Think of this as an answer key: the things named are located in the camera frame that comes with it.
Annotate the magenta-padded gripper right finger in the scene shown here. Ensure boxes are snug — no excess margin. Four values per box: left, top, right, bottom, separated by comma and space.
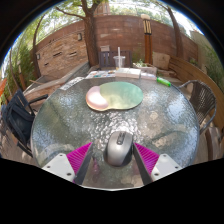
132, 142, 184, 186

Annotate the clear plastic cup with straw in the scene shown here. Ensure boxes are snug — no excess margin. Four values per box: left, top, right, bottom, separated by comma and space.
112, 46, 127, 70

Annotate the small green packet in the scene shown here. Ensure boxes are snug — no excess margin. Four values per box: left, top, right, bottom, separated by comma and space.
156, 76, 172, 88

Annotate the green mouse pad, pink wrist rest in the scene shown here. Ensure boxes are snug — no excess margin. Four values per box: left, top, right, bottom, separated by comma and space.
85, 81, 145, 112

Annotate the dark wooden slatted chair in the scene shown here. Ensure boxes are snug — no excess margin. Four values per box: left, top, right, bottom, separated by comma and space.
98, 49, 133, 71

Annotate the grey and black computer mouse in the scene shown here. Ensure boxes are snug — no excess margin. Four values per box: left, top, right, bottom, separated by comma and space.
105, 130, 135, 167

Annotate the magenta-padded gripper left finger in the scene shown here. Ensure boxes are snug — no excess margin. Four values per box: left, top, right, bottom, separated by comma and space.
41, 142, 95, 186

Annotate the colourful picture pamphlet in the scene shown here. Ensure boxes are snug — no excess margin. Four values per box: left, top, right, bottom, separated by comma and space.
85, 69, 117, 80

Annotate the large forked tree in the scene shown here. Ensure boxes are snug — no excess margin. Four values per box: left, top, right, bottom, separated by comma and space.
54, 0, 109, 68

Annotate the black folding armchair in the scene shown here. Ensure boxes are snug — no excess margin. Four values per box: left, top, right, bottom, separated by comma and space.
0, 89, 49, 158

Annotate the wooden garden lamp post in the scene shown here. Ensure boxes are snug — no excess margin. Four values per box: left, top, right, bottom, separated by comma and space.
140, 13, 154, 65

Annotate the dark wicker metal-framed chair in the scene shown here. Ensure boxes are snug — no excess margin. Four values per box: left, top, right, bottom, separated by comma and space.
178, 79, 218, 134

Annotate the slim leaning tree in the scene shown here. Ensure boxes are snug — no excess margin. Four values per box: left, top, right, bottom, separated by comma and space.
166, 6, 184, 59

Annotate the white licence plate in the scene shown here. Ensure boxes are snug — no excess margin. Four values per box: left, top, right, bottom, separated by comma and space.
59, 76, 85, 92

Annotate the white square planter with plant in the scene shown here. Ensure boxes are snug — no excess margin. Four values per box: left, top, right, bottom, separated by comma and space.
132, 59, 158, 75

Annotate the raised stone garden bed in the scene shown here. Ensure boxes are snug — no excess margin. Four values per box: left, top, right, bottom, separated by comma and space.
23, 61, 91, 98

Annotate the curved wooden slat bench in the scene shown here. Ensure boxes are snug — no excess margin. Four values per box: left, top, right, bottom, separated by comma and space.
168, 54, 224, 134

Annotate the thin pale booklet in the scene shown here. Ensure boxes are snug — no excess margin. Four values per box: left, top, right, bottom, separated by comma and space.
140, 71, 158, 81

